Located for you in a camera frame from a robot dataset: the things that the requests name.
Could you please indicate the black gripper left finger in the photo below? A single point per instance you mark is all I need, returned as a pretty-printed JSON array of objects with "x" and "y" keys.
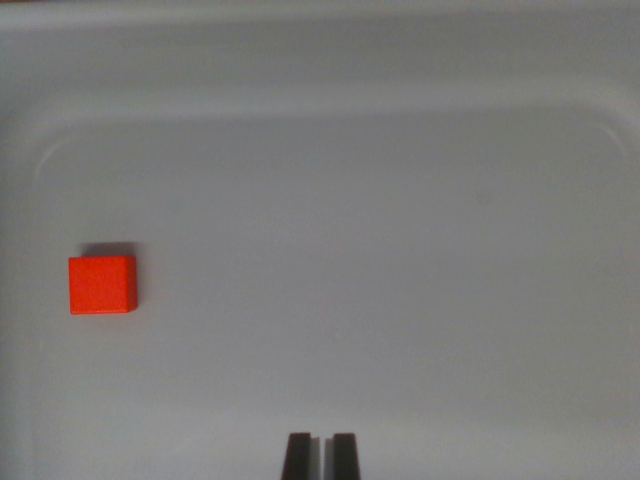
[{"x": 298, "y": 457}]

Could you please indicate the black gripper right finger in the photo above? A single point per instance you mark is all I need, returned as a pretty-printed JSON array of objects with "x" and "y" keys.
[{"x": 345, "y": 457}]

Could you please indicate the red cube block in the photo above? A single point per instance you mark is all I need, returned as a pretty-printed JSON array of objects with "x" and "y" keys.
[{"x": 101, "y": 285}]

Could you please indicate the white plastic tray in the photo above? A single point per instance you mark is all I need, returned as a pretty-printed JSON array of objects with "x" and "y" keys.
[{"x": 320, "y": 225}]

